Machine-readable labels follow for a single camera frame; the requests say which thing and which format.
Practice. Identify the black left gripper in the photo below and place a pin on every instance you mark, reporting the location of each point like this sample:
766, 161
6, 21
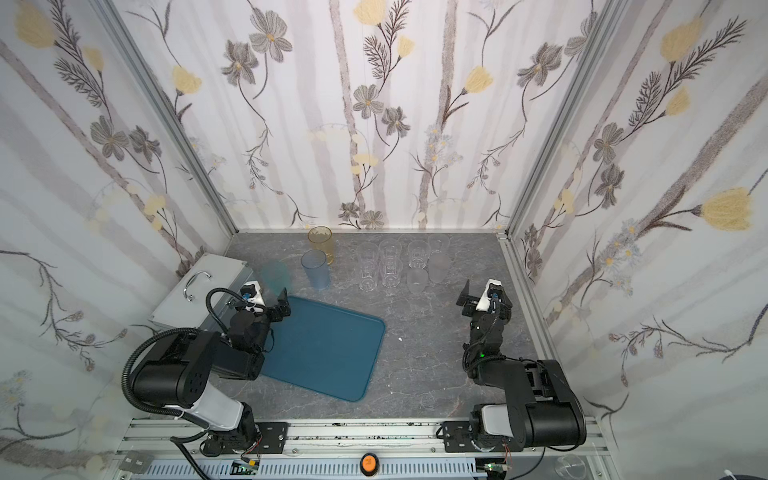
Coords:
271, 311

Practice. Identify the clear ribbed glass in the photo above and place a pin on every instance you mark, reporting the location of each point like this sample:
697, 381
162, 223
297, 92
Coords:
390, 264
367, 254

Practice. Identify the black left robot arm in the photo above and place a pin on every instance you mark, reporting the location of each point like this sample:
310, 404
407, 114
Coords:
169, 374

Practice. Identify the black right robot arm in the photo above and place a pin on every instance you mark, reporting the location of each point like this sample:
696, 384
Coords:
539, 409

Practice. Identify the teal plastic tray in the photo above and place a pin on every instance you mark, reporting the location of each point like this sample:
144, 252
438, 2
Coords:
326, 349

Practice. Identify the green plastic cup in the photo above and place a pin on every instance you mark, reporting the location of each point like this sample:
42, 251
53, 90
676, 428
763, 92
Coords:
276, 277

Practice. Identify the blue plastic cup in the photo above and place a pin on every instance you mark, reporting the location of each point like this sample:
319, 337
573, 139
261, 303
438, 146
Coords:
315, 265

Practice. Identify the yellow plastic cup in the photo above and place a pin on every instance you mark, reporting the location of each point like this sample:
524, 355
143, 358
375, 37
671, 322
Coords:
321, 238

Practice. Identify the clear glass back right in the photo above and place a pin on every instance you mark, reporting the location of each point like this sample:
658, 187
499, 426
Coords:
438, 243

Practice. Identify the silver metal case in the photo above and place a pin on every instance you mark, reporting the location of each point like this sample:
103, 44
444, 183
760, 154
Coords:
185, 305

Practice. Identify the clear small glass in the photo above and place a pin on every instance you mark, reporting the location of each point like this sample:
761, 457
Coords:
418, 254

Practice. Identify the orange emergency button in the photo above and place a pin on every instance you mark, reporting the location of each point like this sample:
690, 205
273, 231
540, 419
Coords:
369, 464

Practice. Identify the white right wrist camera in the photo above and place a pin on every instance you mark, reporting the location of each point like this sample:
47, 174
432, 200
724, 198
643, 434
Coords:
489, 295

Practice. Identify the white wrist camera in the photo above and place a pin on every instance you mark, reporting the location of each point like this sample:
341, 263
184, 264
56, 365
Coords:
251, 293
489, 295

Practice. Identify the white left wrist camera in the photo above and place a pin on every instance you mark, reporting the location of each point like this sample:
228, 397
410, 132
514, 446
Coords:
251, 293

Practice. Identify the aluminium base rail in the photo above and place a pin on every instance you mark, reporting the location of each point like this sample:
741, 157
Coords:
332, 449

